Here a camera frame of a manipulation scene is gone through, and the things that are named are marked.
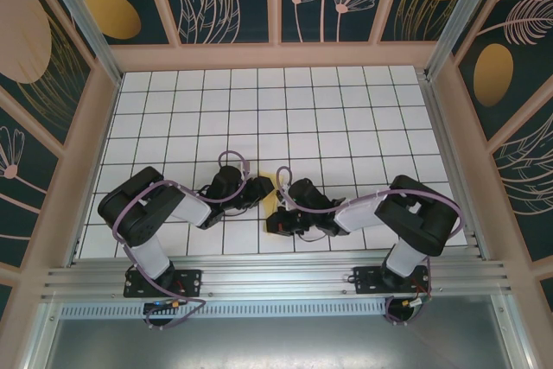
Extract long aluminium mounting rail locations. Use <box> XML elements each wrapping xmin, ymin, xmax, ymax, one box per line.
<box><xmin>41</xmin><ymin>256</ymin><xmax>518</xmax><ymax>301</ymax></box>

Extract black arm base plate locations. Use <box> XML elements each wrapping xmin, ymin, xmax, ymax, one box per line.
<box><xmin>124</xmin><ymin>268</ymin><xmax>203</xmax><ymax>299</ymax></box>
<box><xmin>353</xmin><ymin>264</ymin><xmax>435</xmax><ymax>297</ymax></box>

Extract aluminium frame post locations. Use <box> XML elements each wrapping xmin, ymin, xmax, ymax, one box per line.
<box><xmin>33</xmin><ymin>0</ymin><xmax>126</xmax><ymax>87</ymax></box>
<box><xmin>424</xmin><ymin>0</ymin><xmax>505</xmax><ymax>81</ymax></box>

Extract galvanised metal sheet panel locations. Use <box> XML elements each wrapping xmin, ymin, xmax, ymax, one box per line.
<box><xmin>23</xmin><ymin>293</ymin><xmax>535</xmax><ymax>369</ymax></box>

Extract aluminium table edge rail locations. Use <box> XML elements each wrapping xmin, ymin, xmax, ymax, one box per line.
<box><xmin>419</xmin><ymin>74</ymin><xmax>492</xmax><ymax>263</ymax></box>

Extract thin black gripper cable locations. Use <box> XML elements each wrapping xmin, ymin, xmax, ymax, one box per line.
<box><xmin>296</xmin><ymin>230</ymin><xmax>329</xmax><ymax>243</ymax></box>

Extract yellow cloth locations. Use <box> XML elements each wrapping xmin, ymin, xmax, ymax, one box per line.
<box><xmin>258</xmin><ymin>172</ymin><xmax>289</xmax><ymax>239</ymax></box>

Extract slotted metal cable duct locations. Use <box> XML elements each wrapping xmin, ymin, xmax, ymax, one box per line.
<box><xmin>60</xmin><ymin>302</ymin><xmax>390</xmax><ymax>319</ymax></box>

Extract purple camera cable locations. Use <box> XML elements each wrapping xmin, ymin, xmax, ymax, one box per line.
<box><xmin>111</xmin><ymin>150</ymin><xmax>254</xmax><ymax>332</ymax></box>
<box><xmin>276</xmin><ymin>165</ymin><xmax>466</xmax><ymax>328</ymax></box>

